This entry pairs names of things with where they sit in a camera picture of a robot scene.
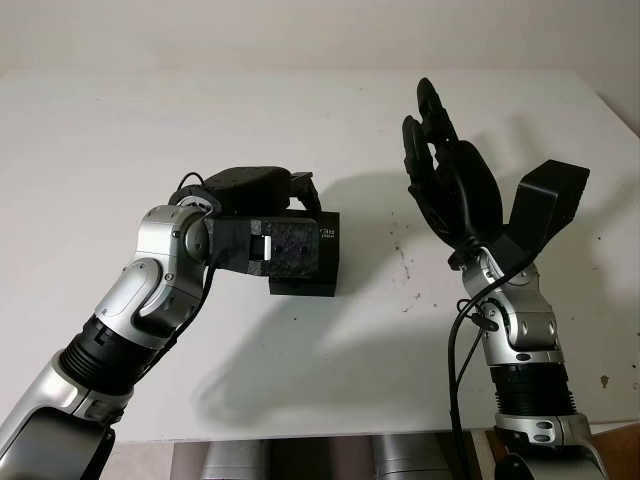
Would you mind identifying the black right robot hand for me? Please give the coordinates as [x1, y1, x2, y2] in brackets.
[401, 77, 504, 250]

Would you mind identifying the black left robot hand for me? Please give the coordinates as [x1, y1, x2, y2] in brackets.
[202, 164, 324, 218]

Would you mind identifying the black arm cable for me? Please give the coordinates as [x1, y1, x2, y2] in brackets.
[448, 262, 536, 480]
[149, 171, 217, 384]

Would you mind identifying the grey robot leg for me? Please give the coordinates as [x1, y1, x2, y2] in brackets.
[374, 433, 444, 480]
[204, 442, 271, 480]

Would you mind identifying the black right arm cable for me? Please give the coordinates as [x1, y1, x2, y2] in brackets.
[448, 262, 536, 480]

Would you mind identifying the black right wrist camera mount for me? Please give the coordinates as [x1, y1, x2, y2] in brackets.
[492, 159, 591, 265]

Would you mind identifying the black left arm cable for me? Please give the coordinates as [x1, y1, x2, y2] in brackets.
[149, 171, 217, 384]

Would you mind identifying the black RealSense box lid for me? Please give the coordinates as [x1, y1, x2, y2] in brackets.
[268, 211, 341, 289]

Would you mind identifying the black open box base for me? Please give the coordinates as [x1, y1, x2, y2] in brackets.
[268, 280, 336, 298]

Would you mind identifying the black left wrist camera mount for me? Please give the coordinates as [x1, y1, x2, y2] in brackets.
[204, 209, 321, 279]

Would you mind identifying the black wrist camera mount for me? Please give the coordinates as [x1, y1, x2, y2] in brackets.
[204, 209, 321, 279]
[492, 159, 591, 265]

